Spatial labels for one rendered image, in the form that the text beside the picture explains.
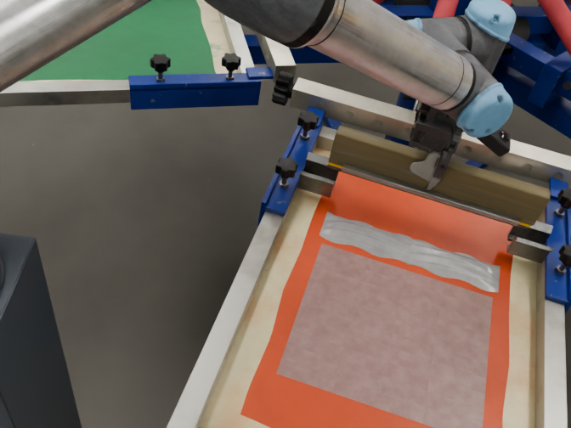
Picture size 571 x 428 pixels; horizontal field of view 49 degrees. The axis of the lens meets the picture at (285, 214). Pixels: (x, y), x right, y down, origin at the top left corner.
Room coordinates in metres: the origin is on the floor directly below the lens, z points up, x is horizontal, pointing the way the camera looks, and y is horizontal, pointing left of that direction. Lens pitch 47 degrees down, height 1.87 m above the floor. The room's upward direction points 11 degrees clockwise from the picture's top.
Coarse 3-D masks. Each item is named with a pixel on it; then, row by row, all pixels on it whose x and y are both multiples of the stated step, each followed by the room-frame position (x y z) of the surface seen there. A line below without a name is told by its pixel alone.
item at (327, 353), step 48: (336, 192) 0.95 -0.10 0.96; (384, 192) 0.98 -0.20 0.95; (288, 288) 0.68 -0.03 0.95; (336, 288) 0.70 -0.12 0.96; (384, 288) 0.73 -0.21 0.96; (288, 336) 0.58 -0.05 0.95; (336, 336) 0.60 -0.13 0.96; (384, 336) 0.62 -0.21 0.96; (288, 384) 0.49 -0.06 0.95; (336, 384) 0.51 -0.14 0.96
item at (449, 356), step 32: (416, 224) 0.91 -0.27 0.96; (448, 224) 0.92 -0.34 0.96; (480, 224) 0.94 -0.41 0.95; (480, 256) 0.85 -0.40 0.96; (512, 256) 0.87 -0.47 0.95; (416, 288) 0.74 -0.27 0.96; (448, 288) 0.76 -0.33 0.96; (416, 320) 0.67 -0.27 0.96; (448, 320) 0.68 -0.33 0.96; (480, 320) 0.70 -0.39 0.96; (416, 352) 0.60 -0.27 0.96; (448, 352) 0.61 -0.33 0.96; (480, 352) 0.63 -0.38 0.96; (384, 384) 0.53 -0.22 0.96; (416, 384) 0.54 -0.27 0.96; (448, 384) 0.55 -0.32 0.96; (480, 384) 0.56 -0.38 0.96; (384, 416) 0.47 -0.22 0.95; (416, 416) 0.48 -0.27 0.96; (448, 416) 0.49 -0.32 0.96; (480, 416) 0.50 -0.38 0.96
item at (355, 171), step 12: (348, 168) 0.90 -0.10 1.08; (360, 168) 0.91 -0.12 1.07; (372, 180) 0.89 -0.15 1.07; (384, 180) 0.89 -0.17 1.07; (396, 180) 0.89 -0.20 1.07; (420, 192) 0.88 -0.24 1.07; (432, 192) 0.88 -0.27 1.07; (456, 204) 0.87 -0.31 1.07; (468, 204) 0.87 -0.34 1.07; (492, 216) 0.86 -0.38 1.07; (504, 216) 0.86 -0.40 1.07
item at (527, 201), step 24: (336, 144) 0.92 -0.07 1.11; (360, 144) 0.91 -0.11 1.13; (384, 144) 0.91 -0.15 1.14; (384, 168) 0.90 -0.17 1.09; (408, 168) 0.89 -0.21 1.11; (456, 168) 0.89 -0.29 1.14; (480, 168) 0.90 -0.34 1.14; (456, 192) 0.88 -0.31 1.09; (480, 192) 0.87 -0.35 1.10; (504, 192) 0.87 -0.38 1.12; (528, 192) 0.86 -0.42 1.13; (528, 216) 0.86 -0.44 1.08
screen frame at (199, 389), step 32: (256, 256) 0.71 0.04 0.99; (256, 288) 0.66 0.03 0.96; (544, 288) 0.77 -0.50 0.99; (224, 320) 0.57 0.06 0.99; (544, 320) 0.70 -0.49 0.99; (224, 352) 0.51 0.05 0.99; (544, 352) 0.63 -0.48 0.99; (192, 384) 0.44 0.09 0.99; (544, 384) 0.57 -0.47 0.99; (192, 416) 0.39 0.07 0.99; (544, 416) 0.51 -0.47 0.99
